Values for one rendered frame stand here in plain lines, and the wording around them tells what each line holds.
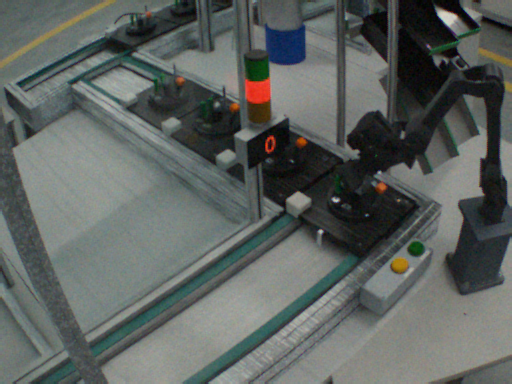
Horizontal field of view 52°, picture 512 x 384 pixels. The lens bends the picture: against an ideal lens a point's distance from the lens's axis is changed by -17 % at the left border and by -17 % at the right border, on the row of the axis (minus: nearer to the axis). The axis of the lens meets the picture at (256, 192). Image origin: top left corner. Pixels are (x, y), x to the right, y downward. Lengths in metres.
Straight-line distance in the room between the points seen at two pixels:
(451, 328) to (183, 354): 0.63
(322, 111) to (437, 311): 0.90
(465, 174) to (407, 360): 0.73
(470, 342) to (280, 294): 0.49
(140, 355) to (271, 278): 0.37
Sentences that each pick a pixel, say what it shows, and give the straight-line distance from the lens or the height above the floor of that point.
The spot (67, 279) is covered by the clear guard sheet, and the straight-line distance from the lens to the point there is 1.20.
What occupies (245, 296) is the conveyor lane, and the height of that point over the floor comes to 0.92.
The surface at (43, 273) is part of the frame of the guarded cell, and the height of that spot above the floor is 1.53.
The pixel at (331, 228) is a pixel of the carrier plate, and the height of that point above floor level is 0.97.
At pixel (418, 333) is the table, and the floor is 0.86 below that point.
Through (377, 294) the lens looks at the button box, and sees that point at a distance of 1.34.
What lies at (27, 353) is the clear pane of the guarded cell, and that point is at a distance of 0.73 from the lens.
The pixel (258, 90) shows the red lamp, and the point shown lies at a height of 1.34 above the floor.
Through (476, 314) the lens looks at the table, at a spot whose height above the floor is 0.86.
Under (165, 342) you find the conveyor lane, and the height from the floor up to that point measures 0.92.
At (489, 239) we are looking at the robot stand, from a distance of 1.37.
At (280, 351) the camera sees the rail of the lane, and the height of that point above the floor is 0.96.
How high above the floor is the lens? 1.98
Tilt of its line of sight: 40 degrees down
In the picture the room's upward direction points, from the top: 4 degrees counter-clockwise
